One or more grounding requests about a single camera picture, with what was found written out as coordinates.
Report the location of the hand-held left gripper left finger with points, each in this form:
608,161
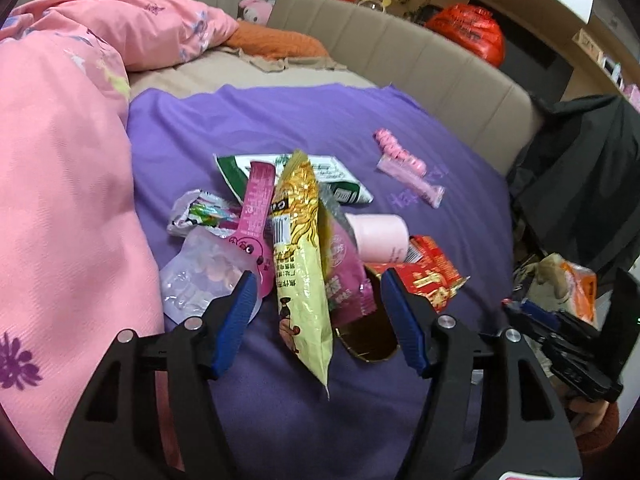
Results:
235,325

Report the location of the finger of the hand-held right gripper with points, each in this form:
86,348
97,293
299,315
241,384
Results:
580,365
540,311

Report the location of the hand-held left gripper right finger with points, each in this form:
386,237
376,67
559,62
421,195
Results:
400,320

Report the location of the orange white plastic bag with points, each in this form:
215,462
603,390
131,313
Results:
545,275

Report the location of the red paper cup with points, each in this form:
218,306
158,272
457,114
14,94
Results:
430,280

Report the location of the clear plastic bag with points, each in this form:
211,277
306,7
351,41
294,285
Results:
200,270

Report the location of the magenta snack packet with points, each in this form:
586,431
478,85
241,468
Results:
347,270

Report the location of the yellow snack packet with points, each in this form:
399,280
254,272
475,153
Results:
300,270

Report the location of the green and white snack packet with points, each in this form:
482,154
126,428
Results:
340,180

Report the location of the orange snack packet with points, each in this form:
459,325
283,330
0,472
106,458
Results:
580,290

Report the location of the pink plastic cup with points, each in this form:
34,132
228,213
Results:
380,235

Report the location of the silver colourful wrapper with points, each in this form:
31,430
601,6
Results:
192,210

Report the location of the pink stick wrapper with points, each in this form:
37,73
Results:
257,200

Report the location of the pink flat packet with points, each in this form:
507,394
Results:
420,185

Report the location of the black jacket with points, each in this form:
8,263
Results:
575,170

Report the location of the pink candy roll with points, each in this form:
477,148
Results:
395,150

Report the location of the purple bed sheet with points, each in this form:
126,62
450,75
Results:
300,120

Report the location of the pink floral quilt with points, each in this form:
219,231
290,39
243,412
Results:
60,185

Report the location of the beige bed sheet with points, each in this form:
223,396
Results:
210,70

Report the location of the beige padded headboard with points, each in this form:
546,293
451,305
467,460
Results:
400,55

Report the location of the orange pillow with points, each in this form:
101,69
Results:
280,42

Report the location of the large red plastic bag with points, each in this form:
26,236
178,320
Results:
467,30

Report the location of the pink plush toy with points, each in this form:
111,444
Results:
255,10

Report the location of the small yellow ornaments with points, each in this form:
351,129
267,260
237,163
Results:
385,0

